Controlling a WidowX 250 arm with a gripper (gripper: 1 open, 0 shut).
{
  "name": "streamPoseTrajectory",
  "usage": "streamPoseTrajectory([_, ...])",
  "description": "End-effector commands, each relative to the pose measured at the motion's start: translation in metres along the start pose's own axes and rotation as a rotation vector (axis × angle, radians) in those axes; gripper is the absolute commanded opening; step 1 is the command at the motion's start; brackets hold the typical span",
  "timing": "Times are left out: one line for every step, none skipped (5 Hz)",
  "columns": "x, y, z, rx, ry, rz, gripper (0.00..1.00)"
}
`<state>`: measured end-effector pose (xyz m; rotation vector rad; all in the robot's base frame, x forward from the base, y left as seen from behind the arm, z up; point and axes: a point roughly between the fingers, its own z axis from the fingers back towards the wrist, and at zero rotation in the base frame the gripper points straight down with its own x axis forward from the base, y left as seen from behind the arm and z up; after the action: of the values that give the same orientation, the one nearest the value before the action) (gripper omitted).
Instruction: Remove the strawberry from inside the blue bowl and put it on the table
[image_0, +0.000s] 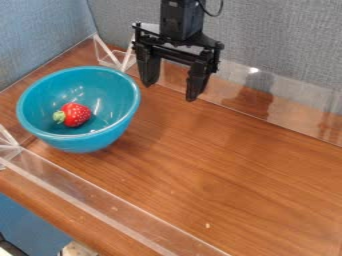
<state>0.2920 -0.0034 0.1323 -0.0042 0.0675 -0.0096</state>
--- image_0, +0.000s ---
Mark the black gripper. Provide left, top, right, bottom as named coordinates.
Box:
left=132, top=22, right=224, bottom=102

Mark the blue bowl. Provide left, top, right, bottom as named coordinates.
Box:
left=16, top=66, right=140, bottom=153

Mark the red toy strawberry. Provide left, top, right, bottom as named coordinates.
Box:
left=52, top=102, right=92, bottom=127

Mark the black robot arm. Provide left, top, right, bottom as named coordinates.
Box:
left=132, top=0, right=224, bottom=102

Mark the clear acrylic back barrier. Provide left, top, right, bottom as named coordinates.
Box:
left=92, top=34, right=342, bottom=147

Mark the clear acrylic barrier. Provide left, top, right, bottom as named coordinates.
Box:
left=0, top=124, right=231, bottom=256
left=92, top=34, right=342, bottom=147

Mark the clear acrylic front barrier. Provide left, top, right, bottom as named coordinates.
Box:
left=0, top=124, right=231, bottom=256

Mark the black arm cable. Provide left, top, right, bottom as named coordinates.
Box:
left=196, top=0, right=224, bottom=18

